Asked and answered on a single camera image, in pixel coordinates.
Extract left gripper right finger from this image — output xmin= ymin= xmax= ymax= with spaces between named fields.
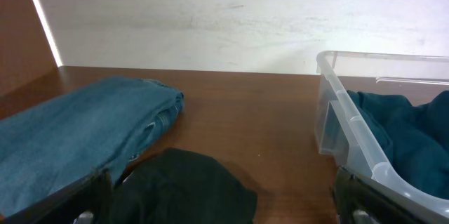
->
xmin=330 ymin=166 xmax=426 ymax=224

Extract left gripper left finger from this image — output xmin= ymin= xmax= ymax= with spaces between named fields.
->
xmin=1 ymin=170 xmax=113 ymax=224

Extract dark blue jeans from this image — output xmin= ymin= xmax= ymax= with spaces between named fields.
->
xmin=1 ymin=77 xmax=184 ymax=216

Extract black garment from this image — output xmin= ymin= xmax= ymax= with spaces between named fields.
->
xmin=98 ymin=148 xmax=257 ymax=224

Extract navy blue garment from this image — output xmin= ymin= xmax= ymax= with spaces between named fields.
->
xmin=348 ymin=91 xmax=448 ymax=199

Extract clear plastic storage bin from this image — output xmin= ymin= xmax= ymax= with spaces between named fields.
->
xmin=315 ymin=51 xmax=448 ymax=223

